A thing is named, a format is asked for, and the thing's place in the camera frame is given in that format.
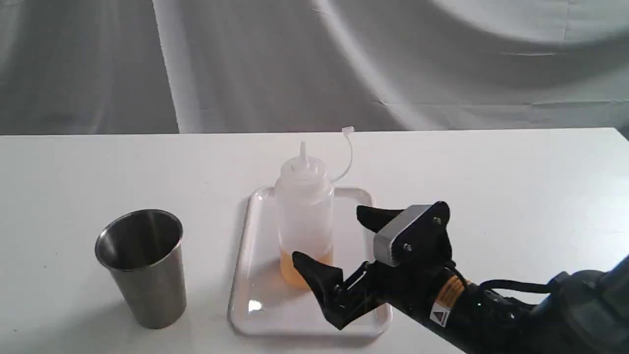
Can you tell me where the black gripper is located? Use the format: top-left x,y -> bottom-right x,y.
292,205 -> 465,330

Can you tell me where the clear plastic squeeze bottle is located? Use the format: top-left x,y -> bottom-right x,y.
274,126 -> 354,290

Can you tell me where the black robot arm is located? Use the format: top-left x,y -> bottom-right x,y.
292,201 -> 629,354

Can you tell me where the stainless steel cup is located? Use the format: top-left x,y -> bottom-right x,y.
94,209 -> 187,329

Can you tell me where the white plastic tray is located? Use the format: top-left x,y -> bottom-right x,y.
229,187 -> 393,340

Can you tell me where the grey fabric backdrop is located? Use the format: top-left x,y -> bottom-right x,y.
0,0 -> 628,135

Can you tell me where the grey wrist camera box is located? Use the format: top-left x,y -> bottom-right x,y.
373,201 -> 451,267

